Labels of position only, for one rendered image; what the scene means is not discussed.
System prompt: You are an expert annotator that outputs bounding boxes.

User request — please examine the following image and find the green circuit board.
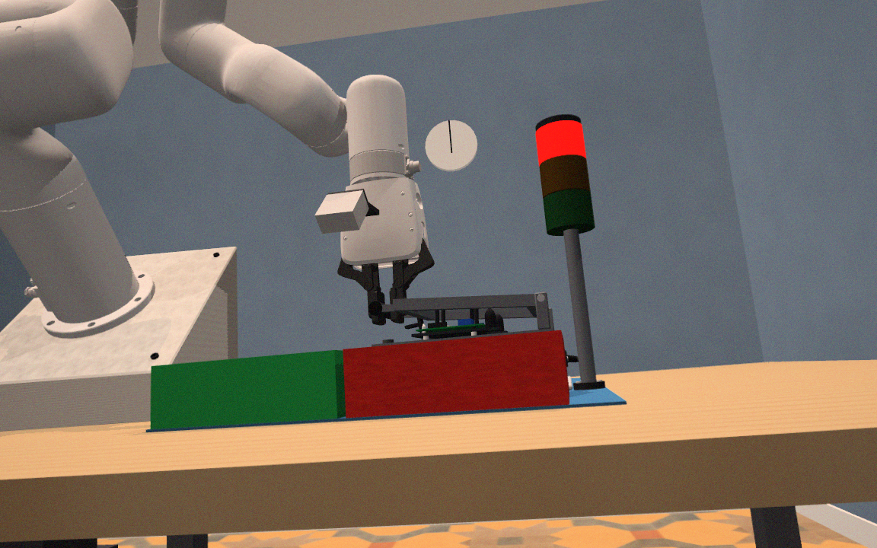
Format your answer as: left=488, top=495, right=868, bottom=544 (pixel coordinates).
left=416, top=319, right=486, bottom=333

